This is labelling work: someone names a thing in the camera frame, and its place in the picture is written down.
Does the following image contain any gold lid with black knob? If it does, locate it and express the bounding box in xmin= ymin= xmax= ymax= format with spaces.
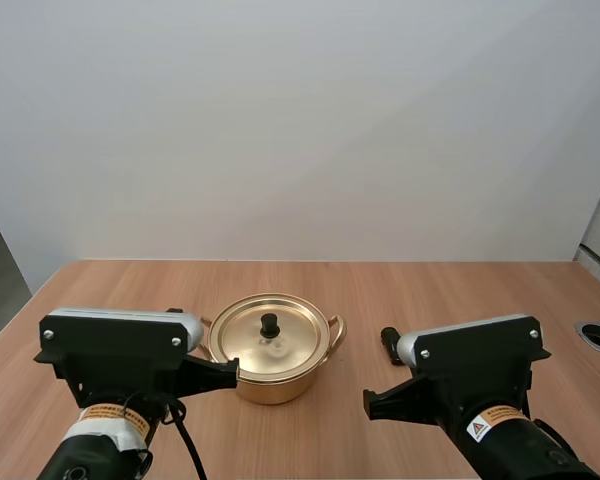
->
xmin=212 ymin=294 xmax=330 ymax=377

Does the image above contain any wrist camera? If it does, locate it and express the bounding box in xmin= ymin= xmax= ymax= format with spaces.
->
xmin=396 ymin=313 xmax=546 ymax=382
xmin=38 ymin=307 xmax=205 ymax=370

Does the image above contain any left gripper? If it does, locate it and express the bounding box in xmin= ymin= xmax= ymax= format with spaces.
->
xmin=33 ymin=352 xmax=240 ymax=409

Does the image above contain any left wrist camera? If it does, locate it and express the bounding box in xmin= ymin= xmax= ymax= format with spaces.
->
xmin=38 ymin=307 xmax=205 ymax=370

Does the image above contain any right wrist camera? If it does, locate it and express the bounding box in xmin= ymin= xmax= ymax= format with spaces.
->
xmin=396 ymin=313 xmax=546 ymax=382

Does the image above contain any gold pot with two handles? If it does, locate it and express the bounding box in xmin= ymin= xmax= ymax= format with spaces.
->
xmin=199 ymin=293 xmax=348 ymax=407

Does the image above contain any black cable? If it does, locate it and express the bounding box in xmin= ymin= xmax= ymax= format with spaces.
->
xmin=124 ymin=392 xmax=207 ymax=480

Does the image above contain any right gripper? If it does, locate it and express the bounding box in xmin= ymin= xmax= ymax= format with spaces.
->
xmin=362 ymin=348 xmax=553 ymax=427

